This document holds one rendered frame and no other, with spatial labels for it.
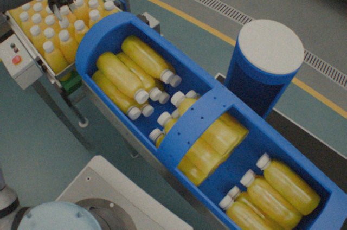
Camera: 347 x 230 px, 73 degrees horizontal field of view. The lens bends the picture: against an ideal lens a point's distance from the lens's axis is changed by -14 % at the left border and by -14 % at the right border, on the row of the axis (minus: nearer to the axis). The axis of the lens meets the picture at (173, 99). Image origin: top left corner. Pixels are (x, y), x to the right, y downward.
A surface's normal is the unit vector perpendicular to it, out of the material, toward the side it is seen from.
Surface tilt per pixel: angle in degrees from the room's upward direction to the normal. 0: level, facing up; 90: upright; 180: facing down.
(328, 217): 3
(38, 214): 8
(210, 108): 6
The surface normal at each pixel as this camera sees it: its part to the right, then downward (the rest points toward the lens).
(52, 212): 0.15, -0.49
